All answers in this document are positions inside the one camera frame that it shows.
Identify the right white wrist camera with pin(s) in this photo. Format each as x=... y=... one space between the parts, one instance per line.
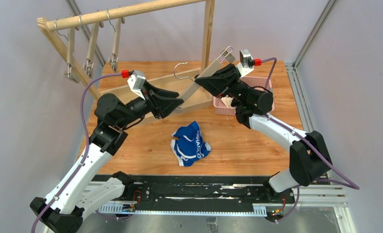
x=246 y=64

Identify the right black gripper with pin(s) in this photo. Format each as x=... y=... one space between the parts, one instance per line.
x=229 y=82

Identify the wooden clothes rack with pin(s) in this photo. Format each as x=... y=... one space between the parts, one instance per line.
x=124 y=93

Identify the empty wooden clip hanger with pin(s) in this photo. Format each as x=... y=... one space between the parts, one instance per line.
x=69 y=73

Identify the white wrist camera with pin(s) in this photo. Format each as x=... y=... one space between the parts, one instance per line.
x=136 y=81
x=246 y=64

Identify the pink plastic basket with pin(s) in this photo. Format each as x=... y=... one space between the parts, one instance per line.
x=221 y=109

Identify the wooden hanger of blue underwear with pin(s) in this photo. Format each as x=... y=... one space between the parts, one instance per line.
x=204 y=78

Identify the wooden hanger of black underwear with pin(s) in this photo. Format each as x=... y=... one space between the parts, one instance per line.
x=113 y=60

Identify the grey underwear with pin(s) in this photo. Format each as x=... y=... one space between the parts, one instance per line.
x=227 y=101

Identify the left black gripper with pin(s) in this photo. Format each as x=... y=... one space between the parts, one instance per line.
x=153 y=102

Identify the wooden hanger of grey underwear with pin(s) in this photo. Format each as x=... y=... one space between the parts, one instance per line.
x=88 y=65

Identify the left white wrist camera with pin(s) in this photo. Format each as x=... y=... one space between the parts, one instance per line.
x=136 y=81

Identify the blue underwear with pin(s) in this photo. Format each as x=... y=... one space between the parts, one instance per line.
x=189 y=145

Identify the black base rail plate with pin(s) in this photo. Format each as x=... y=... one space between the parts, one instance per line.
x=203 y=194

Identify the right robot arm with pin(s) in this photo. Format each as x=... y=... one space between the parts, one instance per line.
x=309 y=158

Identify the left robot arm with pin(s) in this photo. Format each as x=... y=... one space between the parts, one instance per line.
x=66 y=207

